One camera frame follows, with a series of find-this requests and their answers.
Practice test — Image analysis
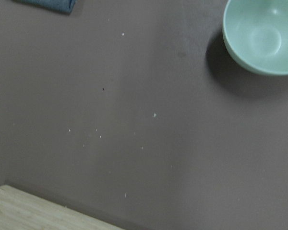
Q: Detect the grey folded cloth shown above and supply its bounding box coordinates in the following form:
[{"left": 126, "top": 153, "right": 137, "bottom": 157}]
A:
[{"left": 17, "top": 0, "right": 77, "bottom": 14}]

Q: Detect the wooden cutting board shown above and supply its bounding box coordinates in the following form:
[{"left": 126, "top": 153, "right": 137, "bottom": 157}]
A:
[{"left": 0, "top": 185, "right": 119, "bottom": 230}]

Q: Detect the green bowl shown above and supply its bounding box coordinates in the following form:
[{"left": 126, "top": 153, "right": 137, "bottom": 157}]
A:
[{"left": 222, "top": 0, "right": 288, "bottom": 76}]

